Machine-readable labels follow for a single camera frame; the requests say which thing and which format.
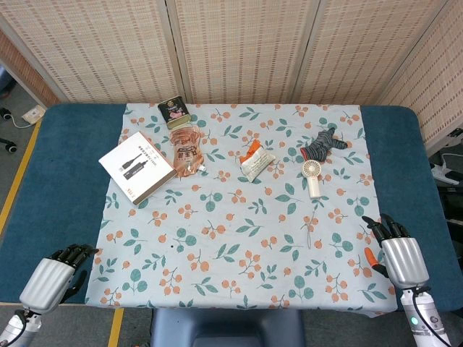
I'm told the white cable product box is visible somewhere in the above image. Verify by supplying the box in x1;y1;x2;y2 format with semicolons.
98;131;177;206

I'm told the floral fruit print tablecloth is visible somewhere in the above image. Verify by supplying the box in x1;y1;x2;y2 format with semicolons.
84;103;399;318

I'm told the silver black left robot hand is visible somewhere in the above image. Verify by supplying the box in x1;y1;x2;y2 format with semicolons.
19;244;100;315

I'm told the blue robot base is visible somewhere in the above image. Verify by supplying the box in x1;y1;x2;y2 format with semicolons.
149;307;305;347

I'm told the blue table cover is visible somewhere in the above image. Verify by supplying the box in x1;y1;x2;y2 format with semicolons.
0;103;463;314

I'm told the white power strip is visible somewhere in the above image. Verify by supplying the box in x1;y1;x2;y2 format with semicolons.
429;162;463;186

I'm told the striped dark sock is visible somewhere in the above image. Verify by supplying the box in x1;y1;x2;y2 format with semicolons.
300;127;349;163

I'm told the woven bamboo folding screen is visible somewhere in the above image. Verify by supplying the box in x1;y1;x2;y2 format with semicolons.
0;0;463;153

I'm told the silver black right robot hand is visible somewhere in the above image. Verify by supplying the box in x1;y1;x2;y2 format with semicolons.
362;213;430;289

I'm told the black office chair base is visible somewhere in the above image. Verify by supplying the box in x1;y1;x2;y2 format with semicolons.
0;107;19;153

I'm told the dark green tin can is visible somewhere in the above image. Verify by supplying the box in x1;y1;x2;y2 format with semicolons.
157;95;192;130

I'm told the transparent red sauce pouch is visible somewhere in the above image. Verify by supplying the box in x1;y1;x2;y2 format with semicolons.
169;125;207;179

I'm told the white orange snack packet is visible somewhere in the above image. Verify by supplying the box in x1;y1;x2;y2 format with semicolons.
238;139;277;183

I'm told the white handheld fan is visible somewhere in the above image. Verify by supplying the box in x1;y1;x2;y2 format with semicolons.
302;159;324;200

